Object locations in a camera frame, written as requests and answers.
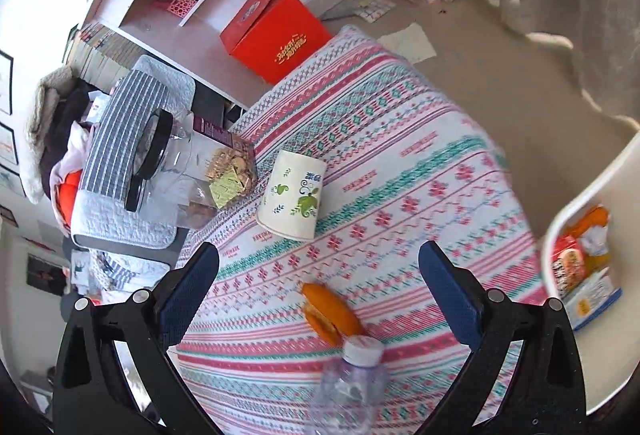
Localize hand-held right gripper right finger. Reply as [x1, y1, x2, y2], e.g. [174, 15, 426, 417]
[417, 240, 588, 435]

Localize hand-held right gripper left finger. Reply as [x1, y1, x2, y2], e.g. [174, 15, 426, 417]
[52, 242, 221, 435]

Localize clear plastic bottle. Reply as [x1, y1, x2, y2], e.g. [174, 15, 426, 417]
[305, 335, 386, 435]

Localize white paper cup green print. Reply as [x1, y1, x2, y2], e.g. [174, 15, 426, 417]
[256, 150, 327, 242]

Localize blue cardboard box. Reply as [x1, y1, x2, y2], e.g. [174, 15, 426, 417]
[562, 267, 623, 332]

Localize white waste bin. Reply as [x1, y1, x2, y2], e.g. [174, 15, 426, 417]
[542, 130, 640, 416]

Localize clear jar with brown snacks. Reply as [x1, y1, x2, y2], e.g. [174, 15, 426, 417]
[124, 178, 221, 230]

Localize clear jar with crackers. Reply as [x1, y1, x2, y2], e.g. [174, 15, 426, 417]
[135, 109, 259, 210]

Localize orange cushion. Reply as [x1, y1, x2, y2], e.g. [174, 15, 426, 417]
[55, 170, 83, 236]

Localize dark purple box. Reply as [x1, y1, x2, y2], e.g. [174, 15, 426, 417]
[192, 115, 242, 147]

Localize grey striped quilt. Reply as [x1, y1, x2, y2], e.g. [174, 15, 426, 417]
[70, 55, 196, 251]

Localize patterned red green tablecloth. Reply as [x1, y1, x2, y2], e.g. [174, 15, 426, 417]
[170, 25, 548, 435]

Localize dark clothes pile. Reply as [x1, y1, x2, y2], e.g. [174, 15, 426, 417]
[40, 88, 93, 188]

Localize cream fuzzy blanket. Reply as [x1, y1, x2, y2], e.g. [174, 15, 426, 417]
[25, 65, 76, 203]

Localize stack of books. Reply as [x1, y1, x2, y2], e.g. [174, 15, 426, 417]
[65, 22, 146, 86]

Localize white paper sheet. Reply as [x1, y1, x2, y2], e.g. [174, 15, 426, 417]
[377, 22, 438, 63]

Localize red cardboard box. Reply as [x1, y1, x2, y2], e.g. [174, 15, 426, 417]
[220, 0, 333, 86]

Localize printed grid sheet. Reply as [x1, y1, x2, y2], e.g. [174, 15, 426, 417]
[350, 0, 396, 23]

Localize framed wall picture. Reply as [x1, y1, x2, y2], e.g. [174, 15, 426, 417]
[0, 122, 18, 166]
[0, 50, 13, 116]

